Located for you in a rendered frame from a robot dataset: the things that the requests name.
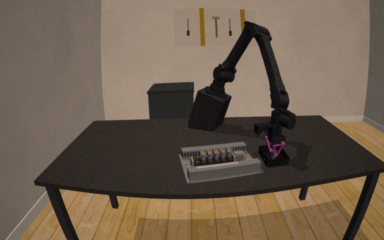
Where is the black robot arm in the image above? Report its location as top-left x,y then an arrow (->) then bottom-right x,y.
205,21 -> 296,139

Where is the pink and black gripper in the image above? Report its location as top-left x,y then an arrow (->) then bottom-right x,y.
265,124 -> 286,157

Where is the tan rectangular block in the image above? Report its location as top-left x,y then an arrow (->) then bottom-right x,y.
190,150 -> 246,167

